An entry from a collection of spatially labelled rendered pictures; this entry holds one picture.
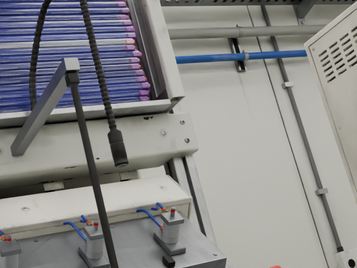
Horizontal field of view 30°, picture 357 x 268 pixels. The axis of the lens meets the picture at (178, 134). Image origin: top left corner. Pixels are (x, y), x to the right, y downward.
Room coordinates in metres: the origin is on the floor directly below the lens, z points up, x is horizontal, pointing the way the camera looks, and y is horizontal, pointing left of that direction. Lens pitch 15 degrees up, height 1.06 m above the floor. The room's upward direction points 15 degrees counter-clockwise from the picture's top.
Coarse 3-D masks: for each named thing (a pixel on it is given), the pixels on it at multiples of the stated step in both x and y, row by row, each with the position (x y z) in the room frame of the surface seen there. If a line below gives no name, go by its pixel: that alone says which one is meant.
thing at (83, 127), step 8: (72, 88) 0.67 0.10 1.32; (72, 96) 0.67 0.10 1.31; (80, 104) 0.67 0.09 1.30; (80, 112) 0.67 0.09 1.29; (80, 120) 0.67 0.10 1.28; (80, 128) 0.67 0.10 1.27; (88, 136) 0.67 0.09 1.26; (88, 144) 0.67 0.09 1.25; (88, 152) 0.67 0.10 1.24; (88, 160) 0.67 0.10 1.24; (88, 168) 0.67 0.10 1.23; (96, 176) 0.67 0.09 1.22; (96, 184) 0.67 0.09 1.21; (96, 192) 0.67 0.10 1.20; (96, 200) 0.67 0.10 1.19; (104, 208) 0.67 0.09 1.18; (104, 216) 0.67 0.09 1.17; (104, 224) 0.67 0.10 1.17; (104, 232) 0.67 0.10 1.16; (112, 240) 0.67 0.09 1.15; (112, 248) 0.67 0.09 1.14; (112, 256) 0.67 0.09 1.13; (112, 264) 0.67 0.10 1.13
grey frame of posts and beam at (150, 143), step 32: (128, 0) 1.07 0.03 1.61; (64, 128) 0.95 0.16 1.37; (96, 128) 0.97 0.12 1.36; (128, 128) 1.00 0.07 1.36; (160, 128) 1.03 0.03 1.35; (192, 128) 1.06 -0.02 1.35; (0, 160) 0.90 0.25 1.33; (32, 160) 0.92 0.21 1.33; (64, 160) 0.94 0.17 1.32; (96, 160) 0.97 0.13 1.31; (128, 160) 1.00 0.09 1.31; (160, 160) 1.06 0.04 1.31; (192, 160) 1.08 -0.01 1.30; (192, 192) 1.08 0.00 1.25
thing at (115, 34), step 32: (0, 0) 0.89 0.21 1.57; (32, 0) 0.92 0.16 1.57; (64, 0) 0.94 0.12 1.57; (96, 0) 0.97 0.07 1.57; (0, 32) 0.89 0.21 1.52; (32, 32) 0.91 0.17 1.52; (64, 32) 0.94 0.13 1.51; (96, 32) 0.96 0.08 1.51; (128, 32) 0.99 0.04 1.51; (0, 64) 0.88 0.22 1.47; (128, 64) 0.98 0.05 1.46; (0, 96) 0.88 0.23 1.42; (64, 96) 0.93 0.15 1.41; (96, 96) 0.95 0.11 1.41; (128, 96) 0.98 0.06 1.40
